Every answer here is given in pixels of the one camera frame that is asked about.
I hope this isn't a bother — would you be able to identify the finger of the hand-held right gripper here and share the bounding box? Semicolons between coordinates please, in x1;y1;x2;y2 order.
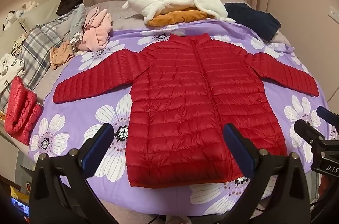
294;119;339;154
316;106;339;132

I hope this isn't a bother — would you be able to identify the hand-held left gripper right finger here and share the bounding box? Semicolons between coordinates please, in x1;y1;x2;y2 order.
222;123;311;224

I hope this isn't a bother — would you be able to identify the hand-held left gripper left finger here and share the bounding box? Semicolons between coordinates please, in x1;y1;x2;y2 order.
29;123;117;224

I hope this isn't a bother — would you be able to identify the red puffer jacket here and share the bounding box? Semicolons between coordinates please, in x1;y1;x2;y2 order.
4;76;43;145
53;33;320;189

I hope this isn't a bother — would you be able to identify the purple floral blanket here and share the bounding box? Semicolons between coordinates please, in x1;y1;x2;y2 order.
28;19;339;216

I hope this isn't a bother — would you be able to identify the folded red puffer jacket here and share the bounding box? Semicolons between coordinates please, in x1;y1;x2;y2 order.
4;76;43;145

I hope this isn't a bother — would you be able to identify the small screen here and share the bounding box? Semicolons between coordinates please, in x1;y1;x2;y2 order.
11;198;30;218

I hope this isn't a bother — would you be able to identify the small tan garment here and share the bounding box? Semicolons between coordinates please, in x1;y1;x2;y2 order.
50;43;76;70

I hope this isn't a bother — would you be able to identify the grey plaid shirt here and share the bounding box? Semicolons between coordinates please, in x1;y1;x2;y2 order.
20;14;80;90

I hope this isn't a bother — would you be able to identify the white printed garment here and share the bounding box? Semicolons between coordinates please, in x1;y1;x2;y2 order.
0;53;25;93

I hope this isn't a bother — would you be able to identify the navy garment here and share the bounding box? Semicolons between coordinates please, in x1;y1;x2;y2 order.
225;2;282;42

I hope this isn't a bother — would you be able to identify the pink garment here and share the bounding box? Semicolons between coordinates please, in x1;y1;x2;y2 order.
78;7;113;52

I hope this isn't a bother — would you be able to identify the cream printed cushion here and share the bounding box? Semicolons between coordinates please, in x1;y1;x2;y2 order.
11;35;28;58

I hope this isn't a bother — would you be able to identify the grey-blue garment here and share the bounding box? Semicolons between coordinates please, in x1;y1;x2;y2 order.
62;4;87;51

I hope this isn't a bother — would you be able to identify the orange garment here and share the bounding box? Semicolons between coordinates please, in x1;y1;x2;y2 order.
147;7;208;27

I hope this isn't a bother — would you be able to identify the black garment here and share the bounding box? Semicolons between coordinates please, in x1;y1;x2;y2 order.
56;0;84;16

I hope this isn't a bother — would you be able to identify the beige pillow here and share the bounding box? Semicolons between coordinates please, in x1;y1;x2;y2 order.
17;0;67;29

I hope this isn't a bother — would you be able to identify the white plush toy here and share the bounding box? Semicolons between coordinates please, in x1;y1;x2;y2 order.
21;1;39;13
2;10;23;31

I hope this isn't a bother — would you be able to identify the wall socket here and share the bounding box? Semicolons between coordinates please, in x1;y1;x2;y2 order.
329;6;339;25

